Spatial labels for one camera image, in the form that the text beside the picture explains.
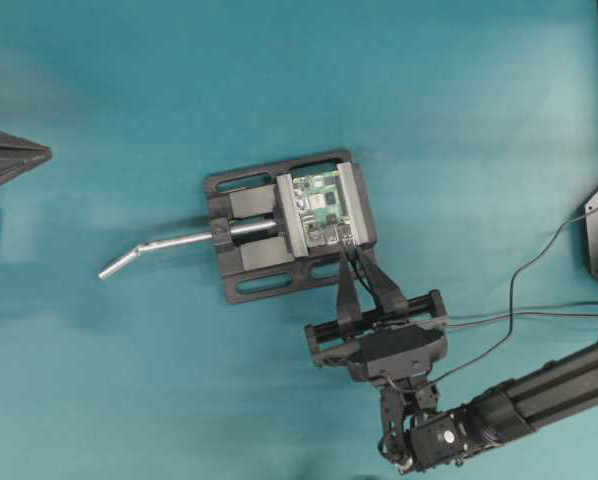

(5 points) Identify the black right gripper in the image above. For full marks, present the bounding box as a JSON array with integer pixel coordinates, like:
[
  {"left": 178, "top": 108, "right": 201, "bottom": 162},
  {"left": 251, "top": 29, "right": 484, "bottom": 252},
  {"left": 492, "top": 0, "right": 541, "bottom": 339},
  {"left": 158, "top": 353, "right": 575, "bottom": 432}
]
[{"left": 304, "top": 248, "right": 448, "bottom": 370}]

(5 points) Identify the black USB cable with plug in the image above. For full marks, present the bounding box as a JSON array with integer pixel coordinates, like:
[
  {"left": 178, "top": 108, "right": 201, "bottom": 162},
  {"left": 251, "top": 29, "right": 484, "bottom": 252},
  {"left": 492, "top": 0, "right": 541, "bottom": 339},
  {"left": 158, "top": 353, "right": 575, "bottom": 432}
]
[{"left": 342, "top": 234, "right": 380, "bottom": 309}]

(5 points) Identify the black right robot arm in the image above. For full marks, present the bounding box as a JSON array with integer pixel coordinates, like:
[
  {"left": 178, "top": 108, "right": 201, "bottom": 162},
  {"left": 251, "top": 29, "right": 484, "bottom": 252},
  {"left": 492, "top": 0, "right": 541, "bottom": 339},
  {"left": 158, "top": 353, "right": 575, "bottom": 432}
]
[{"left": 305, "top": 248, "right": 598, "bottom": 474}]

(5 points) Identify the green PCB board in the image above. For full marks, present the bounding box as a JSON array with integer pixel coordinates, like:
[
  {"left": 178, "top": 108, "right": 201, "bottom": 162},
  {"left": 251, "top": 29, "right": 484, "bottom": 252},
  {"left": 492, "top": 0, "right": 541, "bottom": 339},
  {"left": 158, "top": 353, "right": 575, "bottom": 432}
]
[{"left": 292, "top": 170, "right": 353, "bottom": 249}]

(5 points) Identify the black bench vise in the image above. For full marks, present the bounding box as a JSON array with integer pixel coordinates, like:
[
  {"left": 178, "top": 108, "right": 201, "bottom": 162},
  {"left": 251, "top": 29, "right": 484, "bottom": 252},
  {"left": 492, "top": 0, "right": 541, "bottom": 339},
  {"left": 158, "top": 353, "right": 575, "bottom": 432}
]
[{"left": 98, "top": 149, "right": 377, "bottom": 304}]

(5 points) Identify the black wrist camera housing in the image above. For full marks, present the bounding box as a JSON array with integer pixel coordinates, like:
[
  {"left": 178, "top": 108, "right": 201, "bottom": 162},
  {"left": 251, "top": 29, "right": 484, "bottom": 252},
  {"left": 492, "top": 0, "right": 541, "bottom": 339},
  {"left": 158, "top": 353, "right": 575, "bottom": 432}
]
[{"left": 346, "top": 326, "right": 448, "bottom": 386}]

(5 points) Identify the thin black cable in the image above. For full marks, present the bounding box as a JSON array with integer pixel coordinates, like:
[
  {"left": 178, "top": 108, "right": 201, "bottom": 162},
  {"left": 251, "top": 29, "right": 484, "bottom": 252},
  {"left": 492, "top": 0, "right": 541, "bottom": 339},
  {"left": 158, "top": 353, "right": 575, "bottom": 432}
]
[{"left": 431, "top": 212, "right": 598, "bottom": 386}]

